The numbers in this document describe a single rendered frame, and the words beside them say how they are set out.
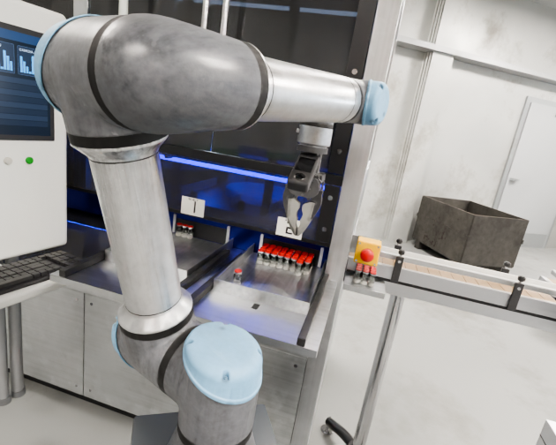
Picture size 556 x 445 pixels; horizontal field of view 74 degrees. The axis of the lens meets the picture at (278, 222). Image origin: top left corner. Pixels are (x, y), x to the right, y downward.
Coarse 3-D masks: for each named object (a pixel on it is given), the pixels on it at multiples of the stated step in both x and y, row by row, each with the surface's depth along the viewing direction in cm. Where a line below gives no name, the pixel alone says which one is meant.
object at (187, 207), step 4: (184, 196) 124; (184, 200) 124; (188, 200) 124; (192, 200) 123; (196, 200) 123; (200, 200) 123; (204, 200) 122; (184, 204) 124; (188, 204) 124; (192, 204) 124; (196, 204) 123; (200, 204) 123; (204, 204) 122; (184, 208) 125; (188, 208) 124; (192, 208) 124; (196, 208) 124; (200, 208) 123; (184, 212) 125; (188, 212) 125; (192, 212) 124; (196, 212) 124; (200, 212) 123; (200, 216) 124
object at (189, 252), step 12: (180, 240) 130; (192, 240) 132; (204, 240) 134; (108, 252) 105; (180, 252) 120; (192, 252) 122; (204, 252) 123; (216, 252) 118; (180, 264) 111; (192, 264) 112; (180, 276) 100
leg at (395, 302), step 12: (396, 300) 128; (396, 312) 129; (384, 324) 132; (396, 324) 130; (384, 336) 132; (384, 348) 133; (384, 360) 134; (372, 372) 137; (384, 372) 136; (372, 384) 137; (372, 396) 138; (372, 408) 140; (360, 420) 143; (360, 432) 143; (360, 444) 144
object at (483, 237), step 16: (432, 208) 460; (448, 208) 433; (464, 208) 502; (480, 208) 481; (416, 224) 490; (432, 224) 457; (448, 224) 431; (464, 224) 407; (480, 224) 400; (496, 224) 405; (512, 224) 410; (416, 240) 489; (432, 240) 455; (448, 240) 429; (464, 240) 405; (480, 240) 406; (496, 240) 411; (512, 240) 417; (448, 256) 427; (464, 256) 408; (480, 256) 413; (496, 256) 418; (512, 256) 424
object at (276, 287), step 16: (240, 256) 116; (256, 256) 127; (224, 272) 104; (256, 272) 114; (272, 272) 116; (288, 272) 117; (320, 272) 113; (224, 288) 97; (240, 288) 96; (256, 288) 103; (272, 288) 105; (288, 288) 106; (304, 288) 108; (272, 304) 95; (288, 304) 94; (304, 304) 93
